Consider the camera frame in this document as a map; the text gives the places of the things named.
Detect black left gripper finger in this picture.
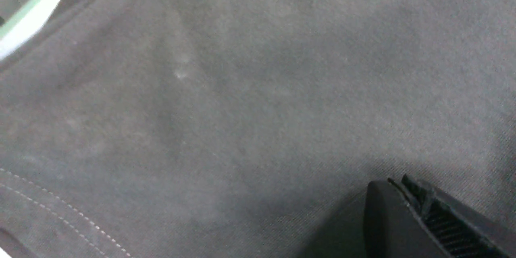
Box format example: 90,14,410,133
363,175,516,258

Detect gray long-sleeved shirt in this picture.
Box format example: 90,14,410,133
1,0,515,258

